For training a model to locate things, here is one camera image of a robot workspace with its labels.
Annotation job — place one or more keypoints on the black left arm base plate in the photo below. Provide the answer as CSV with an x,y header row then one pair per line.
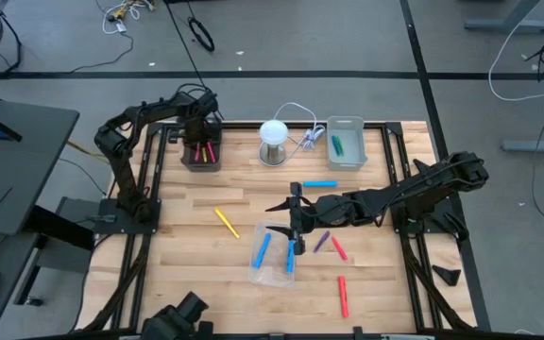
x,y
107,224

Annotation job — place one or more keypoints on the grey desk foot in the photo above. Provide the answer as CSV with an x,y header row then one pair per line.
x,y
536,145
508,26

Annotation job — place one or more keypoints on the black metal table frame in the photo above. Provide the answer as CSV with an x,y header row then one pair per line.
x,y
239,124

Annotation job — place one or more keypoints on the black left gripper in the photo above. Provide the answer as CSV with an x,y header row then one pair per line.
x,y
196,127

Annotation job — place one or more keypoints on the green marker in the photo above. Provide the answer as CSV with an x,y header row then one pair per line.
x,y
341,145

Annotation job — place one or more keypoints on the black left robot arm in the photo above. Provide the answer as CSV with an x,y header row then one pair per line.
x,y
121,165

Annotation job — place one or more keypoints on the dark grey plastic bin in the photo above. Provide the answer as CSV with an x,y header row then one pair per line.
x,y
189,163

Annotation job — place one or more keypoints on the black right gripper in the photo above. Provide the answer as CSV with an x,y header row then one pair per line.
x,y
311,212

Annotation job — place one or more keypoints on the white dome table lamp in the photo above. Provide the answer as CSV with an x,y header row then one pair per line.
x,y
273,132

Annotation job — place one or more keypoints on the clear plastic bin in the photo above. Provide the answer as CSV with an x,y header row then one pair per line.
x,y
274,278

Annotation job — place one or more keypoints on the purple marker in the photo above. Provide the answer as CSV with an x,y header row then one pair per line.
x,y
321,242

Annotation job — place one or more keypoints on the blue marker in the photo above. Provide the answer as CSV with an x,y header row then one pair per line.
x,y
290,262
262,250
320,183

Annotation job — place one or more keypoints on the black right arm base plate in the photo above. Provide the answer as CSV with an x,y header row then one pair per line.
x,y
423,229

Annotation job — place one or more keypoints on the black triangular bracket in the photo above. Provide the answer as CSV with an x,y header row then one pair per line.
x,y
447,275
419,165

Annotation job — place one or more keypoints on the white plastic bin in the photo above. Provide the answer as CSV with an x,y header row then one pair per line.
x,y
354,153

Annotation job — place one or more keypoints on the black desk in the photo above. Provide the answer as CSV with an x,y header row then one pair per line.
x,y
17,179

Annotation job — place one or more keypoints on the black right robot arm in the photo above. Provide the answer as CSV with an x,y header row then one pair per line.
x,y
395,193

